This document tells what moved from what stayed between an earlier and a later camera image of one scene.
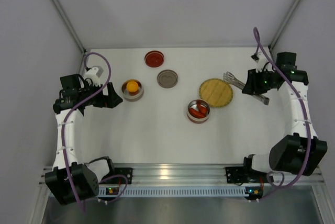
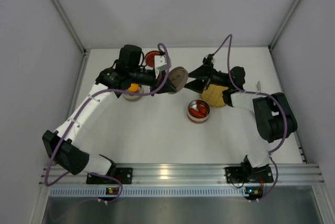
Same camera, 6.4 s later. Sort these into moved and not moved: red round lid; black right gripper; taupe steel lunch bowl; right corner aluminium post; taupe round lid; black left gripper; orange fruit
Moved: black left gripper; black right gripper; taupe round lid
Not moved: red round lid; right corner aluminium post; orange fruit; taupe steel lunch bowl
